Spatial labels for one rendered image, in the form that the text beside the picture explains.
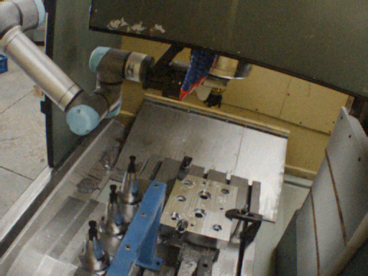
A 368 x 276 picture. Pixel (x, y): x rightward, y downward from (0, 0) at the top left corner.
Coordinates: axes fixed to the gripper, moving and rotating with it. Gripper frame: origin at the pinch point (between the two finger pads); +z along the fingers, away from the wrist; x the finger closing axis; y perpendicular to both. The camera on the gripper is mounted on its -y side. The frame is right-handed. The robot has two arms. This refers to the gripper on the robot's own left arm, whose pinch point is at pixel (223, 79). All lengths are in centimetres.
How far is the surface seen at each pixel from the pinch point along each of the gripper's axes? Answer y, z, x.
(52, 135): 50, -66, -24
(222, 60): -7.4, -0.7, 8.0
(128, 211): 25.3, -12.3, 27.2
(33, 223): 80, -63, 2
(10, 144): 147, -181, -120
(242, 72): -4.9, 4.3, 5.5
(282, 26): -22.3, 8.0, 32.4
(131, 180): 19.5, -13.3, 23.1
